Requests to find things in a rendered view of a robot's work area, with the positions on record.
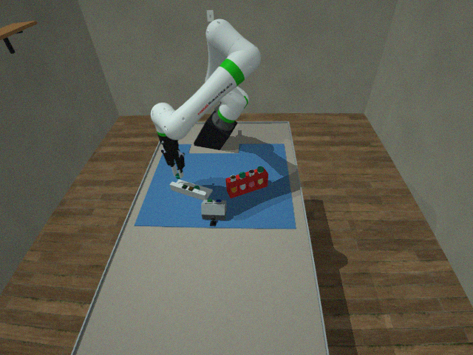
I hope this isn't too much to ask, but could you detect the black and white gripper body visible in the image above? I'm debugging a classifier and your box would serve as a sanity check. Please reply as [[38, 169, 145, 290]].
[[163, 142, 180, 157]]

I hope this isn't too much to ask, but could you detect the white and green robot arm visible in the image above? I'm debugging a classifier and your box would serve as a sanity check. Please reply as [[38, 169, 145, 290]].
[[151, 19, 261, 146]]

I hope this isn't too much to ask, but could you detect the blue flat mat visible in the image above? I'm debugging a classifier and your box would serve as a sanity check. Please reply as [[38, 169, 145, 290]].
[[135, 143, 296, 229]]

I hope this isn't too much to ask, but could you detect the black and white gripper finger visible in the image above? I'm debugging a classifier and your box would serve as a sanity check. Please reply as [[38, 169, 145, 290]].
[[161, 149, 177, 177], [171, 150, 185, 178]]

